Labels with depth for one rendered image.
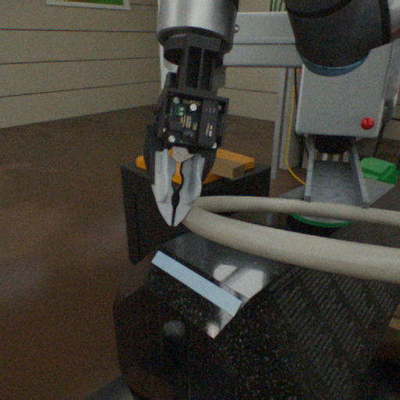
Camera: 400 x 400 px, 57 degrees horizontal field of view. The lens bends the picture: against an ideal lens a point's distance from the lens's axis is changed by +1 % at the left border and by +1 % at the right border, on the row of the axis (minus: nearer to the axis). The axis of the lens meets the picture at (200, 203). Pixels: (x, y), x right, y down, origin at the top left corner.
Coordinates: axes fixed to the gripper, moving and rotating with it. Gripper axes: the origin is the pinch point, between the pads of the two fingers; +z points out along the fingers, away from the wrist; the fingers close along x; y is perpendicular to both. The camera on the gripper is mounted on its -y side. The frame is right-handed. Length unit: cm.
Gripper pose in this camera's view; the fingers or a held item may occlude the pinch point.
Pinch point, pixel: (172, 215)
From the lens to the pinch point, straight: 46.6
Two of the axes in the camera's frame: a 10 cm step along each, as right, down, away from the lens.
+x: 9.6, 1.0, 2.4
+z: -1.2, 9.9, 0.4
